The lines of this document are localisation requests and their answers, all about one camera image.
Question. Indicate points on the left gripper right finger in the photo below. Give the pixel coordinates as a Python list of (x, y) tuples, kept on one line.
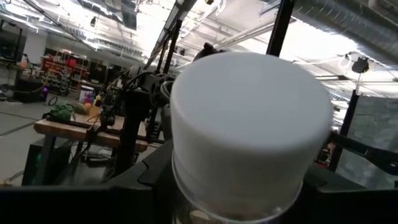
[(348, 208)]

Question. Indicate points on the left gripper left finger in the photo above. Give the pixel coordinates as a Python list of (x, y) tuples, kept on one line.
[(93, 205)]

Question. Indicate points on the clear bottle white cap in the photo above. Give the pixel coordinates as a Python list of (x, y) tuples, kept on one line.
[(248, 109)]

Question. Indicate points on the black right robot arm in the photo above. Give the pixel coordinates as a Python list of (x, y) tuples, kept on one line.
[(133, 124)]

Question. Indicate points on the black cabinet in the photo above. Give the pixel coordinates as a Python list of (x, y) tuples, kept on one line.
[(56, 161)]

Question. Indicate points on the wooden workbench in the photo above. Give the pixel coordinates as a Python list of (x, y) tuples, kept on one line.
[(77, 132)]

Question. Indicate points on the green crumpled object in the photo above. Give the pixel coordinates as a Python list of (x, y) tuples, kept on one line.
[(61, 112)]

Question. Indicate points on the white printed tub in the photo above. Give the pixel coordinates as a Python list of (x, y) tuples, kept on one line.
[(86, 93)]

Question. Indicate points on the red storage shelf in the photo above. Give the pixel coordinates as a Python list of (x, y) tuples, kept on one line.
[(59, 70)]

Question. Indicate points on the black mounted camera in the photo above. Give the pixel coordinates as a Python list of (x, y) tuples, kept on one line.
[(360, 65)]

